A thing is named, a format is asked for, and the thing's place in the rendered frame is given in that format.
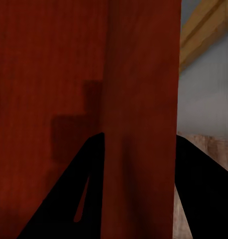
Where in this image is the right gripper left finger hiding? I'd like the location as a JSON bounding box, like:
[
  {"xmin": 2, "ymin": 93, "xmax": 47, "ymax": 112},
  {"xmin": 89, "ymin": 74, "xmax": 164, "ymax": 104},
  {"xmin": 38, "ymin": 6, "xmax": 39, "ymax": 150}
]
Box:
[{"xmin": 16, "ymin": 132, "xmax": 105, "ymax": 239}]

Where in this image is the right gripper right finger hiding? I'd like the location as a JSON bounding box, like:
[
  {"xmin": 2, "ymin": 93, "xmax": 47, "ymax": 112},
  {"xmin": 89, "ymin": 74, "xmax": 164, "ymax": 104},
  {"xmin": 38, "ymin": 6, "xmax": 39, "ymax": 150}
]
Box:
[{"xmin": 174, "ymin": 135, "xmax": 228, "ymax": 239}]

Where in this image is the storage box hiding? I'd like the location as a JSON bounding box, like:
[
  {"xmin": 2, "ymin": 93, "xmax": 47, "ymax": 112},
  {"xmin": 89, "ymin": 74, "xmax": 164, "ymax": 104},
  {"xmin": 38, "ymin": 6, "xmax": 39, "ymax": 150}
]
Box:
[{"xmin": 0, "ymin": 0, "xmax": 181, "ymax": 239}]

